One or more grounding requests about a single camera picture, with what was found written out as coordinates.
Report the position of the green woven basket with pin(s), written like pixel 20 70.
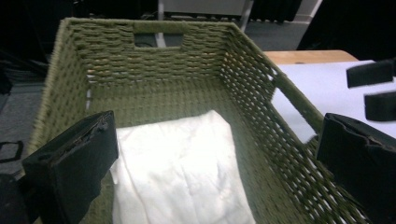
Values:
pixel 174 93

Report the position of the light blue mat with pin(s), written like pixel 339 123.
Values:
pixel 323 90

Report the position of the white cloth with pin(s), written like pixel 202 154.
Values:
pixel 174 168

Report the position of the white metal stand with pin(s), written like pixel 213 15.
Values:
pixel 202 6

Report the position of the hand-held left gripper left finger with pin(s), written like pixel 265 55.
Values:
pixel 71 165

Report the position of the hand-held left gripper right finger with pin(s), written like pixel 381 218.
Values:
pixel 358 165

